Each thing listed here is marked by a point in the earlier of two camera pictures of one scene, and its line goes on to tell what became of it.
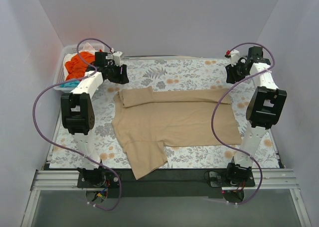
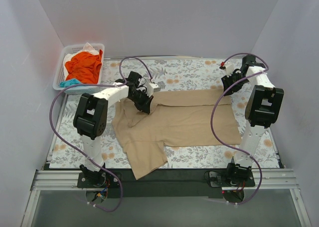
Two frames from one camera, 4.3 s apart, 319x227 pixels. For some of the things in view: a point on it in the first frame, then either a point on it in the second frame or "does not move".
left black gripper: x=122 y=74 to x=140 y=99
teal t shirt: x=70 y=84 does not move
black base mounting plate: x=166 y=183 does not move
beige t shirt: x=146 y=121 does not move
